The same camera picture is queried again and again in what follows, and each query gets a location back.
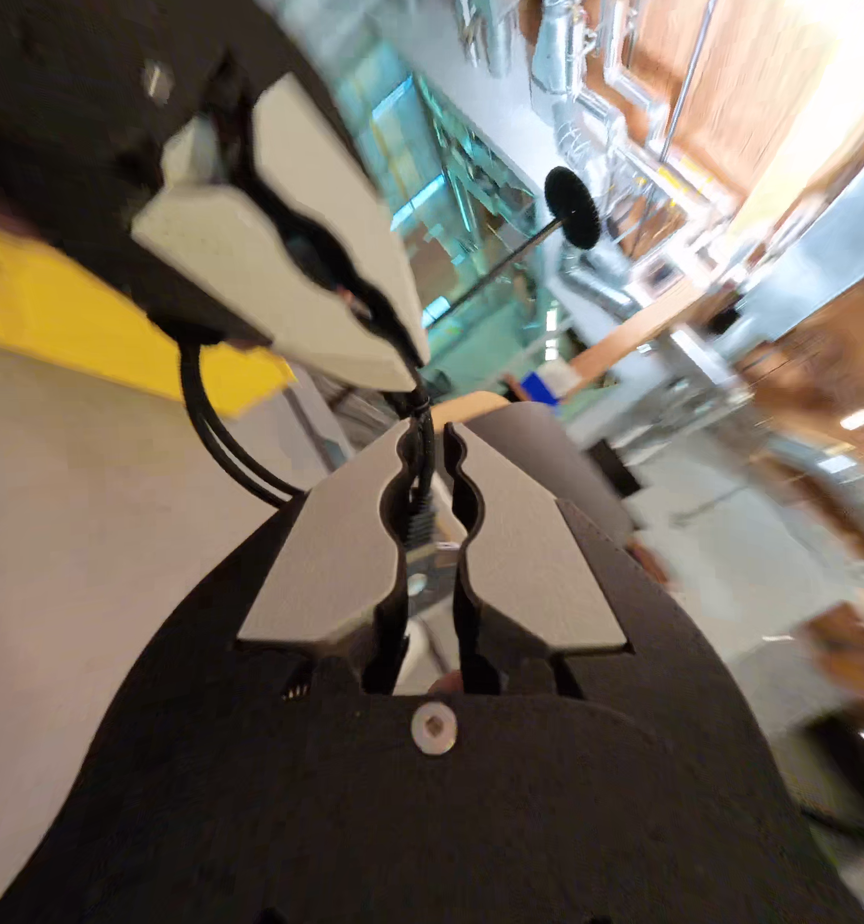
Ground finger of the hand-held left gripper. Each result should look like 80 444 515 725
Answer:
247 72 433 369
130 115 422 394

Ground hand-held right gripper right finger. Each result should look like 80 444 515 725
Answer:
442 422 628 695

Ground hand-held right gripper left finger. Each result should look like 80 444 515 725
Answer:
237 421 422 694

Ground black braided hdmi cable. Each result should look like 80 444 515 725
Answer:
179 339 440 550

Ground yellow plastic bin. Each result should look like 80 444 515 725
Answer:
0 217 296 420

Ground black pole with round disc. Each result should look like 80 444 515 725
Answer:
421 166 602 329

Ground smooth silver pipes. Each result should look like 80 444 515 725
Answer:
533 0 736 239

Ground silver spiral air duct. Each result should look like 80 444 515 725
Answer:
558 245 645 322

